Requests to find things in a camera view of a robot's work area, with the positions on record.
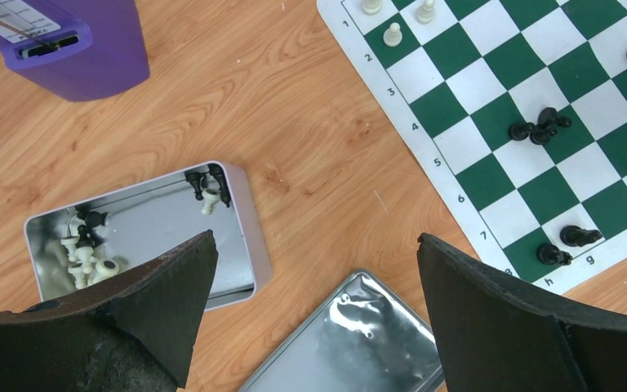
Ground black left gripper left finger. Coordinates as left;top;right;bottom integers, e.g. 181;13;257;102
0;230;218;391

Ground white chess piece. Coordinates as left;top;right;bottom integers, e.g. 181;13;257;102
415;0;436;25

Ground silver tin box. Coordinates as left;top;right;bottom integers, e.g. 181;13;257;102
24;161;273;309

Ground white chess pieces in tin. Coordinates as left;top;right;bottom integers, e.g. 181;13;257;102
60;236;121;290

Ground green white chess board mat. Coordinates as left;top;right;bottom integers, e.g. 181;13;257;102
317;0;627;293

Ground white chess pawn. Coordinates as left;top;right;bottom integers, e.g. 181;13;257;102
382;22;402;47

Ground silver tin lid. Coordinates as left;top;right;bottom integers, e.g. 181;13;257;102
240;269;444;391

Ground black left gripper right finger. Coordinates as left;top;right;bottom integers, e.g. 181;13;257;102
417;233;627;391

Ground black chess piece cluster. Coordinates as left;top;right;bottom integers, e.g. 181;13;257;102
508;107;572;145

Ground purple metronome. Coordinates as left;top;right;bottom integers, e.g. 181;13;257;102
0;0;150;102

